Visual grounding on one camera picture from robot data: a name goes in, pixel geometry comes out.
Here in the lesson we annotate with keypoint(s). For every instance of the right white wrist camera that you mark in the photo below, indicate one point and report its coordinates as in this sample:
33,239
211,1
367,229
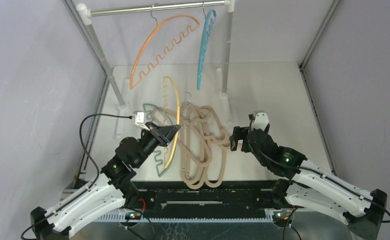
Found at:
258,120

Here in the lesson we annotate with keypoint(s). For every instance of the orange wire hanger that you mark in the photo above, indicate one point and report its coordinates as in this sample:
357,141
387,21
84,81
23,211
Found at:
164,39

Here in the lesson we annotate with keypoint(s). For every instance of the beige plastic hanger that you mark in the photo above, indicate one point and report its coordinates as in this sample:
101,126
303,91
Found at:
213,129
186,158
209,155

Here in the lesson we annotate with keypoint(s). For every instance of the yellow wire hanger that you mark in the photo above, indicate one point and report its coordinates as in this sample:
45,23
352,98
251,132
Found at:
178,104

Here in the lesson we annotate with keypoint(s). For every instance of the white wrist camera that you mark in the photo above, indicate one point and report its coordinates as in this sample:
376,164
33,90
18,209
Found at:
258,120
138,118

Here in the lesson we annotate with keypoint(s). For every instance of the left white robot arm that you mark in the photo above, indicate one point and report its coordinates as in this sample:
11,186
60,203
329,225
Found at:
111,189

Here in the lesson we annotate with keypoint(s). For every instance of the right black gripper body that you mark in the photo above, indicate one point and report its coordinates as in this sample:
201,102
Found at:
242,138

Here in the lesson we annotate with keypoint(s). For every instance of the blue wire hanger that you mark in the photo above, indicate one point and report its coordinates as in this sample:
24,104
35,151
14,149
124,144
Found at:
209,21

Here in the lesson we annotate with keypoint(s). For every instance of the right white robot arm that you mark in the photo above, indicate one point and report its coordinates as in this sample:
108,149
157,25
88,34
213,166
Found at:
302,183

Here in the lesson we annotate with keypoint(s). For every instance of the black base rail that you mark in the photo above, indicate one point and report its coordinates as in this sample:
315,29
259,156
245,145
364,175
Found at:
174,201

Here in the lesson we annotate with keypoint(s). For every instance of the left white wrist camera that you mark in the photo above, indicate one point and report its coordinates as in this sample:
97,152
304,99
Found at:
138,118

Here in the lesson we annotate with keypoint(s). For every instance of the white clothes rack frame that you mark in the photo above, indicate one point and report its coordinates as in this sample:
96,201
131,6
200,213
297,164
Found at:
87,14

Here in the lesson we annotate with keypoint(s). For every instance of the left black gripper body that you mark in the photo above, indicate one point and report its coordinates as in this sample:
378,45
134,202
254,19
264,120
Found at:
149,142

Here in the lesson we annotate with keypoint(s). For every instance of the green wire hanger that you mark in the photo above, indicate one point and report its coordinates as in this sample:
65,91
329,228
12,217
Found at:
158,116

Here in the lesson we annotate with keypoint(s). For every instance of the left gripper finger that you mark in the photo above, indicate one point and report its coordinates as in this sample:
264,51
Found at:
167,128
165,138

